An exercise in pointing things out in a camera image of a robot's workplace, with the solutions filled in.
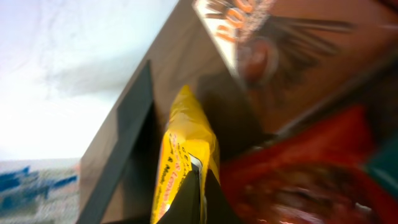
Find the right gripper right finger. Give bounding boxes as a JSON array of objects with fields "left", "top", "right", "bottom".
[{"left": 205, "top": 170, "right": 242, "bottom": 224}]

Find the teal Chunkies box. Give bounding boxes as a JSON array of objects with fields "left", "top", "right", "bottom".
[{"left": 364, "top": 134, "right": 397, "bottom": 200}]

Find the brown Pocky box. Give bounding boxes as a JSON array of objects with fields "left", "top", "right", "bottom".
[{"left": 192, "top": 0, "right": 397, "bottom": 134}]

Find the red Hacks candy bag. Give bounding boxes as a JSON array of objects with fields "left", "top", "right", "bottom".
[{"left": 220, "top": 105, "right": 397, "bottom": 223}]

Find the black gift box with lid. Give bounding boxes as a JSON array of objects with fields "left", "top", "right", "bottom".
[{"left": 76, "top": 60, "right": 164, "bottom": 224}]

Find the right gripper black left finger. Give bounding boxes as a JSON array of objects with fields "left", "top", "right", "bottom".
[{"left": 157, "top": 170, "right": 201, "bottom": 224}]

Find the yellow Hacks candy bag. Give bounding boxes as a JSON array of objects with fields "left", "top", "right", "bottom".
[{"left": 150, "top": 85, "right": 220, "bottom": 223}]

